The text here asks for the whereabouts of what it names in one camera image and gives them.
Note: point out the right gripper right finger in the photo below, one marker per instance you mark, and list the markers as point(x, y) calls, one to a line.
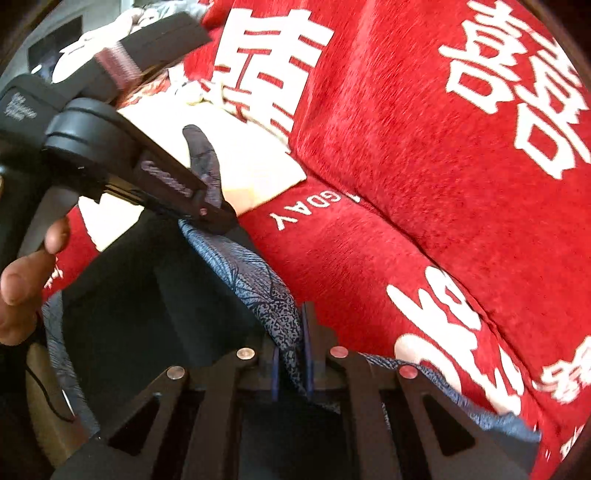
point(398, 424)

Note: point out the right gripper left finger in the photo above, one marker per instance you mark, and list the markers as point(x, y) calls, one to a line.
point(187, 424)

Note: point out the black fleece-lined pants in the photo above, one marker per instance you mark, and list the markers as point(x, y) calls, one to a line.
point(163, 294)

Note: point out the person left hand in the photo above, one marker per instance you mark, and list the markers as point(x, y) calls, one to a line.
point(22, 283)

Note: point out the grey plush toy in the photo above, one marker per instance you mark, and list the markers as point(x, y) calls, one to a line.
point(161, 9)

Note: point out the red bed sheet with characters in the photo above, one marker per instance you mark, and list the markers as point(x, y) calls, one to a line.
point(369, 281)

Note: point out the red folded quilt with characters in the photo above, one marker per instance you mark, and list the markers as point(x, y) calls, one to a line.
point(463, 122)

